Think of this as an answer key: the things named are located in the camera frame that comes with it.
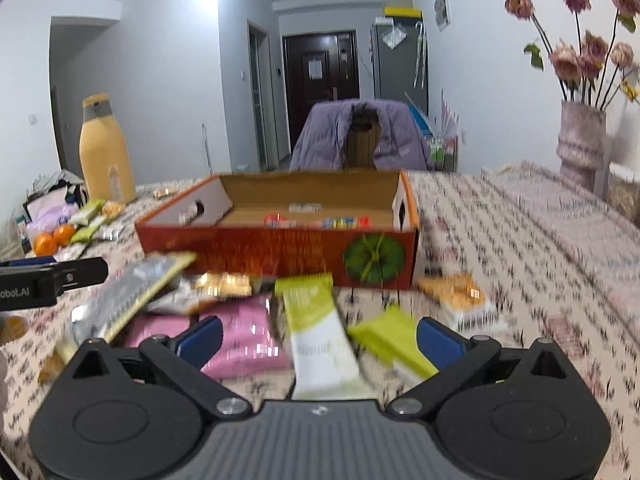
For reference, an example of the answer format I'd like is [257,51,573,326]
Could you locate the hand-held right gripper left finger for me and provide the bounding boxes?
[50,315,253,422]

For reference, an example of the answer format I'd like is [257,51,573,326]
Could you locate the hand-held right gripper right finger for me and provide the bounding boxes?
[387,316,586,421]

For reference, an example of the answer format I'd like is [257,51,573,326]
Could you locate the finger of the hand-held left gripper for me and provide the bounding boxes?
[50,257,110,292]
[0,255,57,269]

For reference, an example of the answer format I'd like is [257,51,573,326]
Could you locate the pink snack packet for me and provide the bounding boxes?
[124,295,292,381]

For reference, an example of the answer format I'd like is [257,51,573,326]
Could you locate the orange cardboard box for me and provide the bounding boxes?
[135,170,420,292]

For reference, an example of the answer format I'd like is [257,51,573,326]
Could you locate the green and white snack packet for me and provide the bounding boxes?
[274,273,376,402]

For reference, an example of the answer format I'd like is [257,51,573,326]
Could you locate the small green snack packet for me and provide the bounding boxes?
[70,199,107,226]
[70,225,102,246]

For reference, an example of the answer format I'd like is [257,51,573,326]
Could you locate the cream snack packet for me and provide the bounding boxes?
[146,280,223,317]

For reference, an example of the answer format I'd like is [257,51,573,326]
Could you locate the gold wrapped snack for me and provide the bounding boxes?
[0,315,29,347]
[194,272,252,298]

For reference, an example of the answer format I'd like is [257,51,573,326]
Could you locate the white ridged snack packet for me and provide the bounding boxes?
[445,305,509,334]

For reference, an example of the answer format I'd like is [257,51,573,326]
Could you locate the silver green-edged snack packet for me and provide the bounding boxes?
[71,252,197,347]

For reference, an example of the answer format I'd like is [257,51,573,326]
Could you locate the purple plastic bag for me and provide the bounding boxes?
[25,195,87,236]

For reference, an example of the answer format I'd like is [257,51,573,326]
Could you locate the orange cracker packet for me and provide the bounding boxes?
[416,273,494,312]

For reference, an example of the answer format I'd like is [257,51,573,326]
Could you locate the plain green snack packet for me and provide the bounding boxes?
[347,305,442,382]

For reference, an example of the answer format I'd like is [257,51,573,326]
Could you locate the pile of clothes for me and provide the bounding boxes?
[22,169,89,211]

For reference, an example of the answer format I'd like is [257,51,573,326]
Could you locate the yellow bottle with grey collar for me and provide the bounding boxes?
[79,92,137,205]

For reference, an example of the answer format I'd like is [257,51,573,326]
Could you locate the pink patterned cloth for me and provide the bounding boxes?
[480,160,640,321]

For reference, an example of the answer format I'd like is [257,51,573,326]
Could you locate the wooden chair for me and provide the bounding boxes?
[342,102,384,171]

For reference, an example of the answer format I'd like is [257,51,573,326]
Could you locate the pink striped bag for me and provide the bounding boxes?
[434,89,459,141]

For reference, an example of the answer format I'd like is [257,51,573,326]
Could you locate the purple puffer jacket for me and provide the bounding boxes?
[290,100,435,172]

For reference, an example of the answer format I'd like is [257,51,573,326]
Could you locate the glass jar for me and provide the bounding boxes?
[607,162,640,222]

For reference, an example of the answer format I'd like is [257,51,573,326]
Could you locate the pink textured vase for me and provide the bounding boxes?
[556,100,609,194]

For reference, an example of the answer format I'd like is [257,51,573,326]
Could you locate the dark brown door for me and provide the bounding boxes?
[282,32,357,157]

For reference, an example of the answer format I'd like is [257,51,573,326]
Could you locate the grey refrigerator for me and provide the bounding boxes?
[370,17,430,112]

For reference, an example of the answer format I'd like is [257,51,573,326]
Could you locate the clear plastic bag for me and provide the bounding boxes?
[382,25,407,51]

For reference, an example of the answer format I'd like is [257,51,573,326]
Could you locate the dried pink roses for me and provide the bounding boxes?
[499,0,640,111]

